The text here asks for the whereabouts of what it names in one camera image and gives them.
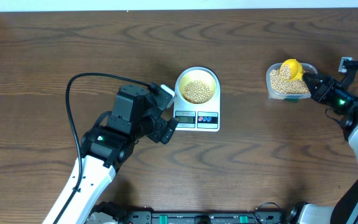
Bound yellow measuring scoop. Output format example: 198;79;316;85
279;59;304;82

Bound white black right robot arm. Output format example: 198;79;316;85
287;73;358;223

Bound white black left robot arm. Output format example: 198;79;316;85
44;83;178;223

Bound white digital kitchen scale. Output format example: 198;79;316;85
173;67;221;132

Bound soybeans in yellow bowl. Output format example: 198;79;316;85
183;80;213;104

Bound yellow plastic bowl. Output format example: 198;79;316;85
178;69;217;104

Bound green tape piece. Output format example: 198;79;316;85
284;98;299;103

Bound pile of soybeans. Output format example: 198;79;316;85
270;70;309;94

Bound clear plastic container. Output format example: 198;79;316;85
266;63;311;100

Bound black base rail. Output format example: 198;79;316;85
85;202;286;224

